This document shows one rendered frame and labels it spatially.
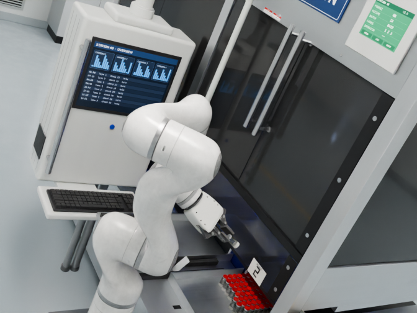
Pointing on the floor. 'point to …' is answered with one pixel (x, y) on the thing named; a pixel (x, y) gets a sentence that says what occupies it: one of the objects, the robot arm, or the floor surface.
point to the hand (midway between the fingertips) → (224, 233)
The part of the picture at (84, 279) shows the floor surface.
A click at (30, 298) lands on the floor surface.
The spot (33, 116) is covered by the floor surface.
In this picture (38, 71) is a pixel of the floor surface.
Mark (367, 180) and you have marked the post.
